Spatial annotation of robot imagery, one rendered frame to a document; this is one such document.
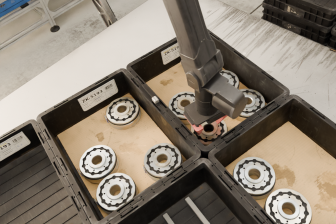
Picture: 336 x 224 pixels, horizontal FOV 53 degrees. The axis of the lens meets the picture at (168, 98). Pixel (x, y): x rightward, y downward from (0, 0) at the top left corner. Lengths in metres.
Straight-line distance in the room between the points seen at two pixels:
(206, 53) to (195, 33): 0.06
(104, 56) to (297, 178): 0.91
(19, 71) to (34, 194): 1.82
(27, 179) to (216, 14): 1.03
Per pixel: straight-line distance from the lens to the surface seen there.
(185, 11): 0.61
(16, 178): 1.07
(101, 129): 1.04
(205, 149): 0.83
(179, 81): 1.10
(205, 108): 0.82
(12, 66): 2.83
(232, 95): 0.73
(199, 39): 0.66
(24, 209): 1.01
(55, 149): 0.93
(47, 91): 1.42
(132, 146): 0.98
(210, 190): 0.89
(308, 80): 1.30
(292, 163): 0.94
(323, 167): 0.95
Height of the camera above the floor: 1.64
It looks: 50 degrees down
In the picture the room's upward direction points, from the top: 12 degrees counter-clockwise
